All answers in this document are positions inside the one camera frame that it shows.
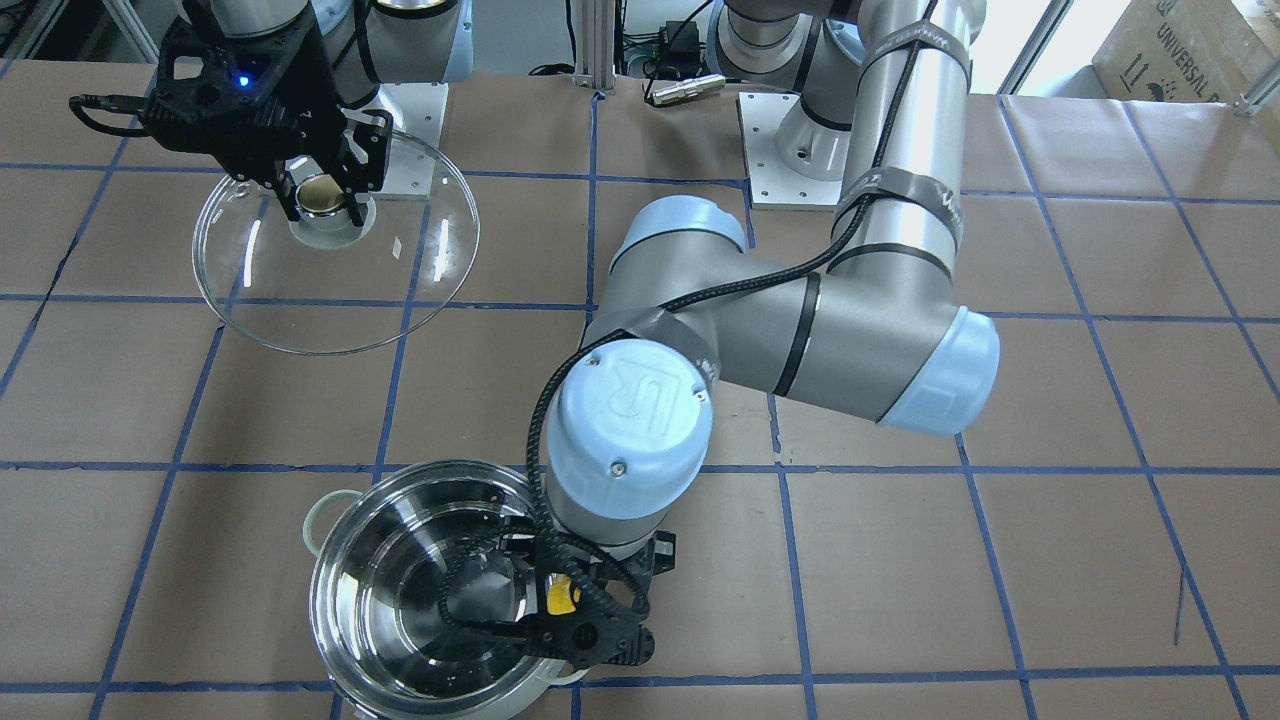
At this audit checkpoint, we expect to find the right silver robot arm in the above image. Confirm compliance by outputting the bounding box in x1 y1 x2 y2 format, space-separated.
137 1 474 225

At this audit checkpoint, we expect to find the brown paper table mat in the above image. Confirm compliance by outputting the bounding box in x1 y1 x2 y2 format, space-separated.
3 61 1277 719

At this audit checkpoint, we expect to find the yellow corn cob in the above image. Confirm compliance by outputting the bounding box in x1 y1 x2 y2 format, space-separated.
545 573 582 616

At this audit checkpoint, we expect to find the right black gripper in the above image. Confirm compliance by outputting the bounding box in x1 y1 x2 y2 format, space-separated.
140 20 394 225

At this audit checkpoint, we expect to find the cardboard box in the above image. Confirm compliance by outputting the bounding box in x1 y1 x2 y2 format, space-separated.
1092 1 1279 102

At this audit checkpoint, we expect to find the aluminium frame post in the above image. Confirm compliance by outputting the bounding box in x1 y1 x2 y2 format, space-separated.
570 0 618 95

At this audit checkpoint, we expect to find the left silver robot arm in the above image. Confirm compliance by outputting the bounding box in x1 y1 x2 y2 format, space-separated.
436 1 1000 671

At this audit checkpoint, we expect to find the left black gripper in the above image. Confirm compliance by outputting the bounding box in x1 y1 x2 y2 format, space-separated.
443 528 677 670

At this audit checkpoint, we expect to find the white steel cooking pot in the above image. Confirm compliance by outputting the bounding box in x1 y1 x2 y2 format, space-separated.
302 459 576 719

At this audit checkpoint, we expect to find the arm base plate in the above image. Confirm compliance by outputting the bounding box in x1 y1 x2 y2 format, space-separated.
343 83 449 199
739 91 851 211

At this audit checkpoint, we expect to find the glass pot lid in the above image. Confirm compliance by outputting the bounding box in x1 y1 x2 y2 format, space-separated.
192 146 480 356

